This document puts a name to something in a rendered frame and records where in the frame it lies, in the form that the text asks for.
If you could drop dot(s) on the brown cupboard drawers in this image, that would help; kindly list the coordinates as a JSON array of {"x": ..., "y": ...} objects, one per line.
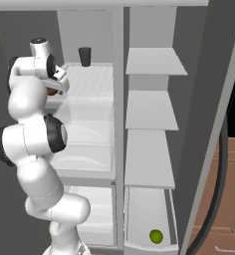
[{"x": 230, "y": 186}]

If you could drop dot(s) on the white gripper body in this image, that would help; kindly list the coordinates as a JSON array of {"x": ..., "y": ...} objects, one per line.
[{"x": 58, "y": 84}]

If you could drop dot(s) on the clear crisper drawer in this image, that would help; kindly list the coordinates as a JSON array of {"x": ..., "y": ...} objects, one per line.
[
  {"x": 86, "y": 159},
  {"x": 89, "y": 129}
]

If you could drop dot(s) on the green lime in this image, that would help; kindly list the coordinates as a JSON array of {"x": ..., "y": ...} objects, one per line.
[{"x": 156, "y": 236}]

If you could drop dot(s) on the white freezer drawer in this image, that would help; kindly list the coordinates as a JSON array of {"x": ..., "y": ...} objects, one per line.
[
  {"x": 146, "y": 215},
  {"x": 101, "y": 215}
]

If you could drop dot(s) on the grey fridge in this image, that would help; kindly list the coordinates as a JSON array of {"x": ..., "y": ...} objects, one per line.
[{"x": 119, "y": 99}]

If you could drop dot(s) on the dark grey fridge door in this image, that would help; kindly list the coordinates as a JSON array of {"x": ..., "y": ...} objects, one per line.
[
  {"x": 0, "y": 199},
  {"x": 202, "y": 99}
]

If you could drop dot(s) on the white fridge shelf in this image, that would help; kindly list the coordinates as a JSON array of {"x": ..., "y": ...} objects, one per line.
[
  {"x": 154, "y": 61},
  {"x": 151, "y": 111},
  {"x": 147, "y": 159}
]

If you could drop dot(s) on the brown kiwi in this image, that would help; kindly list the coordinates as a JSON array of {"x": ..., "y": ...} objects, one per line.
[{"x": 50, "y": 91}]

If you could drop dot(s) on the ribbed glass fridge shelf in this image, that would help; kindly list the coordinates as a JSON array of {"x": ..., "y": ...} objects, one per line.
[{"x": 89, "y": 83}]

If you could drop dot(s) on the black cup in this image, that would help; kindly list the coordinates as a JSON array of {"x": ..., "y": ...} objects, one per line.
[{"x": 85, "y": 57}]

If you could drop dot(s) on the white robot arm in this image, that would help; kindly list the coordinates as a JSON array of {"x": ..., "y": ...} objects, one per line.
[{"x": 30, "y": 146}]

